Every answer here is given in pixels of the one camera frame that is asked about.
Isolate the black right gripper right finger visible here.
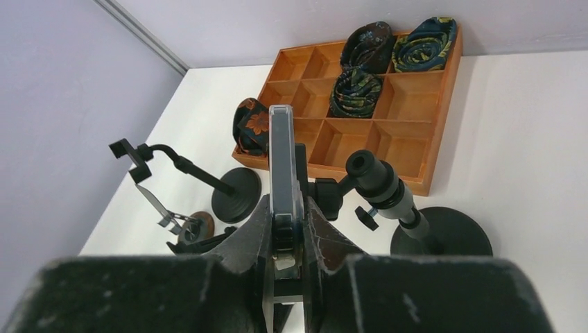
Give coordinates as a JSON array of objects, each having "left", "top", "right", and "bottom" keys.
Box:
[{"left": 303, "top": 200, "right": 553, "bottom": 332}]

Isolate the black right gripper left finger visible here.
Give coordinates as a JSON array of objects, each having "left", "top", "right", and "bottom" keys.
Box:
[{"left": 4, "top": 196, "right": 273, "bottom": 332}]

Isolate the wooden-base grey phone stand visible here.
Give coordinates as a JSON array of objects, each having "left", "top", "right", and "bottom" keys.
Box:
[{"left": 135, "top": 184, "right": 215, "bottom": 246}]

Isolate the black round-base phone stand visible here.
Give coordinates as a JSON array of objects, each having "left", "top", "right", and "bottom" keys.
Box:
[{"left": 109, "top": 138, "right": 261, "bottom": 224}]

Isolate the black pole phone stand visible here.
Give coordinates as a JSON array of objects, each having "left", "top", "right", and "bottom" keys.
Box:
[{"left": 302, "top": 149, "right": 493, "bottom": 256}]

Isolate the white-case smartphone stand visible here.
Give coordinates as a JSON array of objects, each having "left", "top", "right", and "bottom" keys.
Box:
[{"left": 268, "top": 105, "right": 304, "bottom": 279}]

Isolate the wooden compartment tray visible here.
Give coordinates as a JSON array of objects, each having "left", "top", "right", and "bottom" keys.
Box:
[{"left": 231, "top": 25, "right": 464, "bottom": 198}]

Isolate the dark rolled tie in tray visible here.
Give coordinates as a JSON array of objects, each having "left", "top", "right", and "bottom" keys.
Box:
[{"left": 232, "top": 98, "right": 269, "bottom": 157}]

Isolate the dark rolled tie middle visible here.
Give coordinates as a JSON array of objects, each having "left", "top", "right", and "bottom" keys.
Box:
[{"left": 329, "top": 67, "right": 383, "bottom": 119}]

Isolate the dark rolled tie back left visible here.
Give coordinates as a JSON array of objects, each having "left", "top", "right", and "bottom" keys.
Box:
[{"left": 340, "top": 21, "right": 397, "bottom": 74}]

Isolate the dark rolled tie back right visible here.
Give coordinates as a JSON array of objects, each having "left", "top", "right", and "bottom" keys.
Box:
[{"left": 392, "top": 17, "right": 458, "bottom": 73}]

